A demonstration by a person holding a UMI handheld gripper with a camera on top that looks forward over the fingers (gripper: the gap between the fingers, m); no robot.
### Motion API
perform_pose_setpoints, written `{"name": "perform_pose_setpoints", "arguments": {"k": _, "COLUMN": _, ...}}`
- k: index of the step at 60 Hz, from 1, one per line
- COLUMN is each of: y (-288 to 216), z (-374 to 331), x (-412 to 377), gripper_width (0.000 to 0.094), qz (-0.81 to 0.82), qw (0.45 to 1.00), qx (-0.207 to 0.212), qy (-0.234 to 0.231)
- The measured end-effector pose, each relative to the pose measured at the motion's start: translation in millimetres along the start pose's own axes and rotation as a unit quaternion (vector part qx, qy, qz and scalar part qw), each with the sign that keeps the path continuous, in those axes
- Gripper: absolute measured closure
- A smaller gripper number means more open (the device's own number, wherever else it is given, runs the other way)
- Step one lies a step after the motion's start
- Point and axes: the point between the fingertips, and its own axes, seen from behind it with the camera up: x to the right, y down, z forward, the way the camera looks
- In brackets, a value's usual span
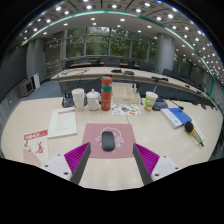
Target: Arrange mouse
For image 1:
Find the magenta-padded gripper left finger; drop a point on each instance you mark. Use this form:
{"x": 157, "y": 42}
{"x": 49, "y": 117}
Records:
{"x": 60, "y": 165}

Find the pink mouse pad with drawing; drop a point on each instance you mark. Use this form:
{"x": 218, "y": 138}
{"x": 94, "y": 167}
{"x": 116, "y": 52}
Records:
{"x": 125, "y": 146}

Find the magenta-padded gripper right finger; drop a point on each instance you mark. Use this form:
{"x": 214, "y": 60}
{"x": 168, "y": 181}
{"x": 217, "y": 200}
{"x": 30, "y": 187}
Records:
{"x": 163, "y": 165}

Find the red bottle with green band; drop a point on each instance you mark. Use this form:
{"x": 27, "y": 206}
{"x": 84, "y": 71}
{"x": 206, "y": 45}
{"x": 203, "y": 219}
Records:
{"x": 106, "y": 95}

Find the curved conference desk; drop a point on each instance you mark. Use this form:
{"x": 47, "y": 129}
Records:
{"x": 96, "y": 72}

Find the group of dark office chairs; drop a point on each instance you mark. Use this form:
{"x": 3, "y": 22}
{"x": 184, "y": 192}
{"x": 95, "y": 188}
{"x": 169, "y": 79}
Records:
{"x": 111, "y": 62}

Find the blue and white book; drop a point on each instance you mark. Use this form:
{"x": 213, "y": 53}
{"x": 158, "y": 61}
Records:
{"x": 176, "y": 116}

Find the printed paper cup with straw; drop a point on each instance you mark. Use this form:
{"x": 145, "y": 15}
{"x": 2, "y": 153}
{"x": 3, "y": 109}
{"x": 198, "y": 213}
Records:
{"x": 150, "y": 101}

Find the flat white cardboard box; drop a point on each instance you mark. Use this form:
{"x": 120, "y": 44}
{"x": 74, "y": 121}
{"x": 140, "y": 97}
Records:
{"x": 126, "y": 95}

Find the colourful sticker sheet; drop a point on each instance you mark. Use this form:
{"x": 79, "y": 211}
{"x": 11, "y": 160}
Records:
{"x": 126, "y": 109}

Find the white booklet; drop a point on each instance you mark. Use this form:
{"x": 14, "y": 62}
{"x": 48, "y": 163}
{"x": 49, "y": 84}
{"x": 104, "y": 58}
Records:
{"x": 62, "y": 122}

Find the group of ceiling lights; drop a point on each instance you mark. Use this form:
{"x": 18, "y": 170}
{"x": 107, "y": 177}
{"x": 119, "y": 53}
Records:
{"x": 123, "y": 20}

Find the dark grey computer mouse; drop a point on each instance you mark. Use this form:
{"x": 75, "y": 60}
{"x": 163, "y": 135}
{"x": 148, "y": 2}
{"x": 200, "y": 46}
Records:
{"x": 108, "y": 141}

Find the red and white pamphlet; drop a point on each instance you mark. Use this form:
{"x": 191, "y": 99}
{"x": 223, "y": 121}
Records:
{"x": 35, "y": 148}

